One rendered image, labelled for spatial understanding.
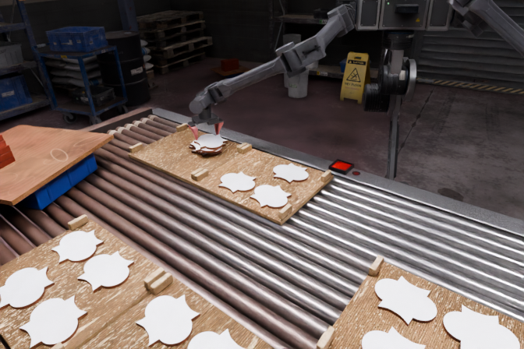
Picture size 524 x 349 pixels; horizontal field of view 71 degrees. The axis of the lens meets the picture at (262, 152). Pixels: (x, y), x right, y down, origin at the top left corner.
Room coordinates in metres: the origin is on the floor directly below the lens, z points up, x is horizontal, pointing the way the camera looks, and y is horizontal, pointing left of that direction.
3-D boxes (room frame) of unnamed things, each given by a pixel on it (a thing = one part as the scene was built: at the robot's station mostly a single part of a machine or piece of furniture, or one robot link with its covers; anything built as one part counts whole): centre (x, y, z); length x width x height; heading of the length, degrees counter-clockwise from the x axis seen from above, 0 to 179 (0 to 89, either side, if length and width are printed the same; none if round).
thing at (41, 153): (1.25, 0.94, 1.03); 0.50 x 0.50 x 0.02; 73
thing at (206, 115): (1.48, 0.24, 1.10); 0.10 x 0.07 x 0.07; 119
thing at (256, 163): (1.19, 0.00, 0.93); 0.41 x 0.35 x 0.02; 51
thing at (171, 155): (1.45, 0.32, 0.93); 0.41 x 0.35 x 0.02; 52
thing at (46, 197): (1.24, 0.87, 0.97); 0.31 x 0.31 x 0.10; 73
